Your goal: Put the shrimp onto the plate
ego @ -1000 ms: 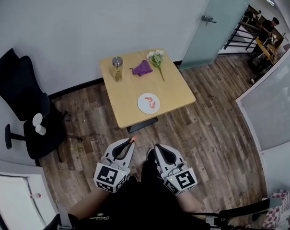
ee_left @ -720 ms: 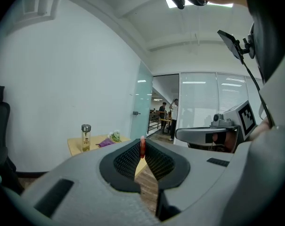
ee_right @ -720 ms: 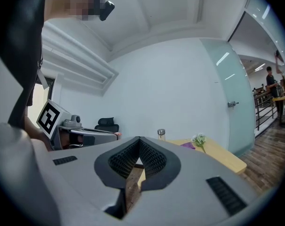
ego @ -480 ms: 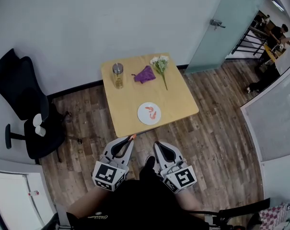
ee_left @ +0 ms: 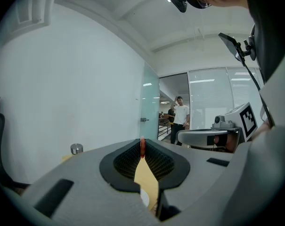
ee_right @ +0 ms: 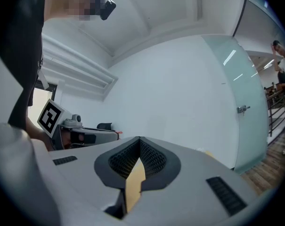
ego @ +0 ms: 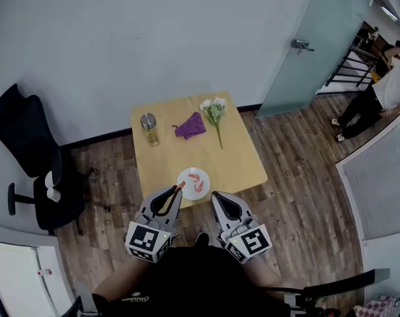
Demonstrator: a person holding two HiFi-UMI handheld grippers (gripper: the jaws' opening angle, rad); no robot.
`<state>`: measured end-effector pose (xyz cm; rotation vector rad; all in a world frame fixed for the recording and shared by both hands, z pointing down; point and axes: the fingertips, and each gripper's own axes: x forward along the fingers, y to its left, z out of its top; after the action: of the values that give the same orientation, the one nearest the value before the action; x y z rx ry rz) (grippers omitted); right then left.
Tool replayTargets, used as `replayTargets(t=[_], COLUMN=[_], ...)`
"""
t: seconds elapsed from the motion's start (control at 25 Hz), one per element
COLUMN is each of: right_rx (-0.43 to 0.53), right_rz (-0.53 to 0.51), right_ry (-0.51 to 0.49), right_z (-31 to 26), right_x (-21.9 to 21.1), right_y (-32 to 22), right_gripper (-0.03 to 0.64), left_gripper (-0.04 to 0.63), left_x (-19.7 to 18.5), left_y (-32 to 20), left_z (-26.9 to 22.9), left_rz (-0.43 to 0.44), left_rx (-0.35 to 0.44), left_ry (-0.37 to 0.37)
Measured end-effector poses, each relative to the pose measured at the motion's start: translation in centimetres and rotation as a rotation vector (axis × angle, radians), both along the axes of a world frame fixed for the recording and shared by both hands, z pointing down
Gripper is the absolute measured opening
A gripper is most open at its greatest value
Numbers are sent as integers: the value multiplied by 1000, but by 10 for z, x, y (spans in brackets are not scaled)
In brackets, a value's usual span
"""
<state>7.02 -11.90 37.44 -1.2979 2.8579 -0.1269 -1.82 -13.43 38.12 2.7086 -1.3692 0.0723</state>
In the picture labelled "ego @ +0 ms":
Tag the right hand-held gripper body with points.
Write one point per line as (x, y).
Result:
(256, 241)

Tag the black mounted phone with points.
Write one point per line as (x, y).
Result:
(348, 282)

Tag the person's black shoe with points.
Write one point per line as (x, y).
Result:
(202, 239)

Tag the black metal railing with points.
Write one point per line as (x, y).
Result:
(348, 68)

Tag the white flower bouquet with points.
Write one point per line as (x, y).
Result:
(214, 111)

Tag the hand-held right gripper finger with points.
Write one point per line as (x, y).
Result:
(245, 211)
(219, 211)

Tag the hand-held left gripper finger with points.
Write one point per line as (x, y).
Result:
(145, 205)
(175, 210)

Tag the black office chair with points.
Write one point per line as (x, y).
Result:
(24, 137)

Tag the person's right forearm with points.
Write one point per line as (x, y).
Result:
(262, 271)

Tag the small red white bottle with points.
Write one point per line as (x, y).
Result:
(45, 272)

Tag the glass bottle with steel lid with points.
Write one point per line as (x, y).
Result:
(150, 130)

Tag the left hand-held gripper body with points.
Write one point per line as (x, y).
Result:
(143, 238)

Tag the person's left forearm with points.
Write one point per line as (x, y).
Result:
(120, 279)

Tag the white cabinet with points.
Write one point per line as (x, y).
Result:
(14, 276)

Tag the white perforated partition panel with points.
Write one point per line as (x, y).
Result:
(381, 183)

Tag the checkered cloth bag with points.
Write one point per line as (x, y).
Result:
(378, 307)

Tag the white plate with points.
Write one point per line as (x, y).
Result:
(194, 195)

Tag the person's black clothing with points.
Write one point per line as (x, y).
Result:
(193, 282)

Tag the purple cloth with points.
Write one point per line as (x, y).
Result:
(191, 127)

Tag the frosted glass door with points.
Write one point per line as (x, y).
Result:
(318, 45)

